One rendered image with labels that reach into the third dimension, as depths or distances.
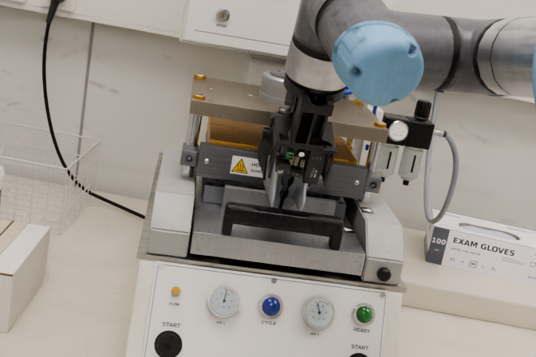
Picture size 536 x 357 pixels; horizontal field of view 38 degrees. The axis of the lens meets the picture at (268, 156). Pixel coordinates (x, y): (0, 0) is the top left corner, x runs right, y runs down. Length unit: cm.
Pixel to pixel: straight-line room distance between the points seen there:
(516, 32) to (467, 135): 95
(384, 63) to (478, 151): 98
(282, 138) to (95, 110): 84
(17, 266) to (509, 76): 71
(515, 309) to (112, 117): 89
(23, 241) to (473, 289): 78
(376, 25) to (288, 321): 42
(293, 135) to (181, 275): 23
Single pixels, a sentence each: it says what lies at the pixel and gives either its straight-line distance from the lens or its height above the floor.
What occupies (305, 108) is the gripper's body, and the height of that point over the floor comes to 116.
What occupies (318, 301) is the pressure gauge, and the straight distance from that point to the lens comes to 98.
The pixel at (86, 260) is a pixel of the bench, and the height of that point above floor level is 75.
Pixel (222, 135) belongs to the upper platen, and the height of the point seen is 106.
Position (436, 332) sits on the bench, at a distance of 135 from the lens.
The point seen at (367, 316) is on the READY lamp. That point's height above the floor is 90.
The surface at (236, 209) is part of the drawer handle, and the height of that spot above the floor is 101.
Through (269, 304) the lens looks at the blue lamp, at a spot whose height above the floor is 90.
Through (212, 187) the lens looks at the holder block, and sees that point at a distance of 105.
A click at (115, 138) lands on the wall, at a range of 169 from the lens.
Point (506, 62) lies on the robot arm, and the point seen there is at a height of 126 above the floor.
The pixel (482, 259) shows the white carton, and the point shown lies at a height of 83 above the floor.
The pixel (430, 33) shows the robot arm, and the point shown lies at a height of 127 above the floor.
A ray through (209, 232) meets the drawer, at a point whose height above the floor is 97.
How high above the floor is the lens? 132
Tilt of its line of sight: 15 degrees down
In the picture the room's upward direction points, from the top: 10 degrees clockwise
